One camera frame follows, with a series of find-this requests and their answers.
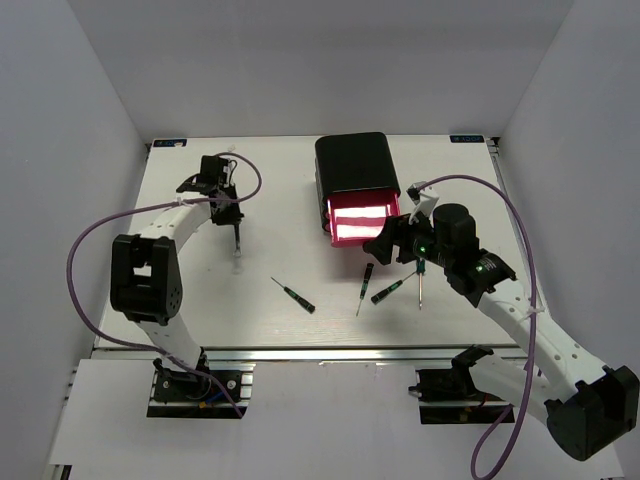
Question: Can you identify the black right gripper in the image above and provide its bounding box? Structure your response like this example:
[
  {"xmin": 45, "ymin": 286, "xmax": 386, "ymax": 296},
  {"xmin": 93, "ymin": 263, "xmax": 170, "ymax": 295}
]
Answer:
[{"xmin": 365, "ymin": 207, "xmax": 453, "ymax": 268}]

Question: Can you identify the silver combination wrench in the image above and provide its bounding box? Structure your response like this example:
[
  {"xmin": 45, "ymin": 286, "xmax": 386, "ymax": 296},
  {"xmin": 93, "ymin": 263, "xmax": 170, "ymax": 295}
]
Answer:
[{"xmin": 232, "ymin": 223, "xmax": 242, "ymax": 275}]

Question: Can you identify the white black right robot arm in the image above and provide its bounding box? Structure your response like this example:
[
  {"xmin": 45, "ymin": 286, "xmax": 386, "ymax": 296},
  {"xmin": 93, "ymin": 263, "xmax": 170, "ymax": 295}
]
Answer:
[{"xmin": 363, "ymin": 203, "xmax": 639, "ymax": 461}]

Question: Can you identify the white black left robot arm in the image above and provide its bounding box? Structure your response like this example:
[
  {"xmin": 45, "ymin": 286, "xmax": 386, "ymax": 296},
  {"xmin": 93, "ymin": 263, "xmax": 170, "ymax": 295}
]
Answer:
[{"xmin": 110, "ymin": 155, "xmax": 243, "ymax": 399}]

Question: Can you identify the small black green screwdriver centre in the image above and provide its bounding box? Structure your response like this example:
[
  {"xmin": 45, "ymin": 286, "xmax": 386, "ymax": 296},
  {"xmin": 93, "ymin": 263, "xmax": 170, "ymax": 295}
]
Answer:
[{"xmin": 356, "ymin": 262, "xmax": 374, "ymax": 315}]

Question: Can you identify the small black green screwdriver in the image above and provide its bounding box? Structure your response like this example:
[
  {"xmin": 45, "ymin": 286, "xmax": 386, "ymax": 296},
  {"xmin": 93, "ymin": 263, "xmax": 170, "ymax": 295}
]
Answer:
[
  {"xmin": 370, "ymin": 273, "xmax": 414, "ymax": 305},
  {"xmin": 356, "ymin": 262, "xmax": 374, "ymax": 315},
  {"xmin": 272, "ymin": 277, "xmax": 316, "ymax": 314}
]

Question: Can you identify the small black green screwdriver right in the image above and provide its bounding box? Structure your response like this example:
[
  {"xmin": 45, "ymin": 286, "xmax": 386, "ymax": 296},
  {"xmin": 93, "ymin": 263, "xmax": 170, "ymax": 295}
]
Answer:
[{"xmin": 370, "ymin": 273, "xmax": 414, "ymax": 305}]

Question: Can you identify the pink middle drawer black knob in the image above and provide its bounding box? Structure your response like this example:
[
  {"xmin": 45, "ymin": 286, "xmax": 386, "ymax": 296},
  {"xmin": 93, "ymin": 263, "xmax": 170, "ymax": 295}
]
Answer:
[{"xmin": 319, "ymin": 199, "xmax": 331, "ymax": 233}]

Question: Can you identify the black drawer cabinet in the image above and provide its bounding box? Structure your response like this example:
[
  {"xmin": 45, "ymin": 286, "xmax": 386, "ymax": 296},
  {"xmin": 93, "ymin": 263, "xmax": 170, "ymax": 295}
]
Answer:
[{"xmin": 314, "ymin": 132, "xmax": 400, "ymax": 202}]

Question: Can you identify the blue label sticker left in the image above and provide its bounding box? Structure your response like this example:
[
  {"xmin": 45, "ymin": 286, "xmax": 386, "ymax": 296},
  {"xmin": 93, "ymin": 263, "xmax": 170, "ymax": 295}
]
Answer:
[{"xmin": 152, "ymin": 138, "xmax": 187, "ymax": 148}]

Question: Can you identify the blue label sticker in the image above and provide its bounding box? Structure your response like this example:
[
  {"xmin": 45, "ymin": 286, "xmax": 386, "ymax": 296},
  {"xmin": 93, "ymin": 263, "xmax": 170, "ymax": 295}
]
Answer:
[
  {"xmin": 449, "ymin": 134, "xmax": 485, "ymax": 144},
  {"xmin": 152, "ymin": 138, "xmax": 187, "ymax": 148}
]

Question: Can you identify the small black green screwdriver left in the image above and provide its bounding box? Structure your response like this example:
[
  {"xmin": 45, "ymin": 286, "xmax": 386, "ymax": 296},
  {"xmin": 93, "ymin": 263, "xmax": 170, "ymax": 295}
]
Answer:
[{"xmin": 272, "ymin": 277, "xmax": 316, "ymax": 314}]

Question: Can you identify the blue label sticker right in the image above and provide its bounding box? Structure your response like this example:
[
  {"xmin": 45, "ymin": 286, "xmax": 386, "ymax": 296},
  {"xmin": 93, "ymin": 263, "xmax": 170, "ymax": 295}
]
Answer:
[{"xmin": 449, "ymin": 134, "xmax": 485, "ymax": 144}]

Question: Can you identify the large green handled screwdriver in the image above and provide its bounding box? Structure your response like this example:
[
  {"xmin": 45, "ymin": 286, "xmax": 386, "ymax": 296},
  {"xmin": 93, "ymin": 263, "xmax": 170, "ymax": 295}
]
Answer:
[{"xmin": 416, "ymin": 259, "xmax": 426, "ymax": 310}]

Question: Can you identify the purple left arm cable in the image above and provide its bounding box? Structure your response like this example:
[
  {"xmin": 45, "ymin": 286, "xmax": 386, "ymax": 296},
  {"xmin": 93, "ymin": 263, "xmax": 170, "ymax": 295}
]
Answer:
[{"xmin": 67, "ymin": 153, "xmax": 265, "ymax": 419}]

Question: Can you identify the aluminium right side rail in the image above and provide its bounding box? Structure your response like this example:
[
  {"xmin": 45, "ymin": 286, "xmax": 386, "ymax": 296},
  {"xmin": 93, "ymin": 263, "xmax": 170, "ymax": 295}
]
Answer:
[{"xmin": 486, "ymin": 138, "xmax": 543, "ymax": 306}]

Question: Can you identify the aluminium rail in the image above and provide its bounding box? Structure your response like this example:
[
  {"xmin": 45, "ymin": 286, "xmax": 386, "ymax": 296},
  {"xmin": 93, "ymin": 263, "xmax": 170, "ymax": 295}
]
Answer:
[
  {"xmin": 486, "ymin": 138, "xmax": 543, "ymax": 306},
  {"xmin": 90, "ymin": 346, "xmax": 526, "ymax": 363}
]

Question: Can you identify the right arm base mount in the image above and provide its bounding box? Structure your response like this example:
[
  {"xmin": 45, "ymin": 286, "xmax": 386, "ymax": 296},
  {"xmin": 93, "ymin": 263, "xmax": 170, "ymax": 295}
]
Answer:
[{"xmin": 407, "ymin": 345, "xmax": 515, "ymax": 425}]

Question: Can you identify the aluminium front rail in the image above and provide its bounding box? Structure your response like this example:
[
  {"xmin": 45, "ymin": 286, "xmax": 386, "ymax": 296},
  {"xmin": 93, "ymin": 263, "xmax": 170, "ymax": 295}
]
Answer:
[{"xmin": 90, "ymin": 346, "xmax": 526, "ymax": 363}]

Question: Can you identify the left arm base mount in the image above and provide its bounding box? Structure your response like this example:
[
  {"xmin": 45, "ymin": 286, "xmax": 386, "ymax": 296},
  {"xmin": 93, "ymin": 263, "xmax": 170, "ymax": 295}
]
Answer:
[{"xmin": 146, "ymin": 354, "xmax": 252, "ymax": 419}]

